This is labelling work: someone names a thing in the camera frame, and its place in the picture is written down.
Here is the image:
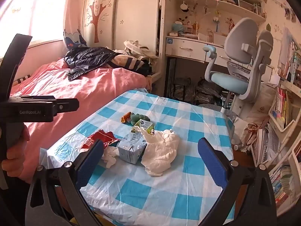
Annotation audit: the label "black puffer jacket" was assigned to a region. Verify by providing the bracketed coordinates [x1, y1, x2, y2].
[64, 47, 120, 82]

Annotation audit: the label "beige canvas bag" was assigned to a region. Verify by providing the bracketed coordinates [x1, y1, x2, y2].
[124, 40, 158, 59]

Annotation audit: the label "pink duvet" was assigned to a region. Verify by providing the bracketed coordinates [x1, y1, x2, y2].
[9, 59, 151, 184]

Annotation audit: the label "blue white milk carton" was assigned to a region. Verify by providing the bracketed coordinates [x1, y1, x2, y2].
[117, 132, 148, 165]

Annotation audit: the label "black metal stool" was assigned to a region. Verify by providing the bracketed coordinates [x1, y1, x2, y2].
[173, 77, 191, 99]

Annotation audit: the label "light blue desk ornament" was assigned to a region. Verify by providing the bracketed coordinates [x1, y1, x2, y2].
[171, 22, 187, 35]

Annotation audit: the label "blue whale print decoration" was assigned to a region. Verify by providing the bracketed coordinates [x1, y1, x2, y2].
[63, 29, 88, 49]

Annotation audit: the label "striped pillow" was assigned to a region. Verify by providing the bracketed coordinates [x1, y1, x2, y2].
[13, 75, 31, 86]

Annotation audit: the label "white desk with drawers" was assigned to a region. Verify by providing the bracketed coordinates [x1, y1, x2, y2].
[165, 36, 257, 64]

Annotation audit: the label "tan navy striped blanket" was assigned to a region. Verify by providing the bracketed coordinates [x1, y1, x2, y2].
[110, 53, 152, 76]

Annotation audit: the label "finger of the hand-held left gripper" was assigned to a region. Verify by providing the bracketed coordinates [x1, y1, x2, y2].
[52, 98, 79, 117]

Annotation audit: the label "black plastic bags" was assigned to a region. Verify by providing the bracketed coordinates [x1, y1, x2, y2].
[195, 78, 226, 104]

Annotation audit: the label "white cloth bag with logo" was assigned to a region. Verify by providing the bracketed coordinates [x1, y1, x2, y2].
[235, 82, 275, 144]

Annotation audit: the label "red snack wrapper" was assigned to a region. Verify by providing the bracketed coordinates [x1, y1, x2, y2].
[81, 129, 121, 150]

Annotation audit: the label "row of books in rack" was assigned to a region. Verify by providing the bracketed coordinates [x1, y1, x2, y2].
[274, 87, 291, 128]

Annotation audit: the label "stack of papers and folders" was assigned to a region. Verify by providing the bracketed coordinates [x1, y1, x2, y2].
[254, 122, 283, 166]

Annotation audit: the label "large white tissue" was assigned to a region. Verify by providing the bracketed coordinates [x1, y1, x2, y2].
[134, 126, 180, 176]

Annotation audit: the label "person's left hand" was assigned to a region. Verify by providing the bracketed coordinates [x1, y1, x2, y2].
[1, 124, 30, 182]

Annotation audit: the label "small white tissue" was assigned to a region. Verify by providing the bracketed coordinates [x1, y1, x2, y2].
[101, 146, 120, 169]

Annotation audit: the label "green plush toy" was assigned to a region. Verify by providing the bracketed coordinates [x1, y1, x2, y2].
[128, 112, 151, 126]

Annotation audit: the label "tall white book rack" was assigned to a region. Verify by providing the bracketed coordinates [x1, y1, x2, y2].
[275, 144, 301, 217]

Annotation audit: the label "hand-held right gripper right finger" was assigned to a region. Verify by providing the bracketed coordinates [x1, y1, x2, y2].
[198, 137, 278, 226]

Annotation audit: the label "row of tall upright books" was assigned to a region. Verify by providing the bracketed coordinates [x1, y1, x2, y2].
[280, 35, 301, 86]

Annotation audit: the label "blue white checkered tablecloth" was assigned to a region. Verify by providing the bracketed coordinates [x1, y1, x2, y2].
[40, 88, 236, 226]

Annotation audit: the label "window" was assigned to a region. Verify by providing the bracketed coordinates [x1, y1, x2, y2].
[0, 0, 68, 49]

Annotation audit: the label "grey blue desk chair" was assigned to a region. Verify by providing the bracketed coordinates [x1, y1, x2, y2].
[203, 18, 274, 112]

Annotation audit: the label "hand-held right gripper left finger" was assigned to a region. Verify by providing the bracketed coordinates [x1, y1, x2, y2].
[25, 139, 105, 226]

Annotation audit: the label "green white juice carton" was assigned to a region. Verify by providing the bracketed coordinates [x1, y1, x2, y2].
[135, 119, 154, 134]

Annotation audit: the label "white wardrobe with tree decal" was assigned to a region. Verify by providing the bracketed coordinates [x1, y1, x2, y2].
[63, 0, 163, 52]

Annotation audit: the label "string of hanging photos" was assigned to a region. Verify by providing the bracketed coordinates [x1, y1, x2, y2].
[263, 0, 297, 22]

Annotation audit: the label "stack of books on floor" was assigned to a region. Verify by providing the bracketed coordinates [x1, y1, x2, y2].
[269, 165, 293, 208]

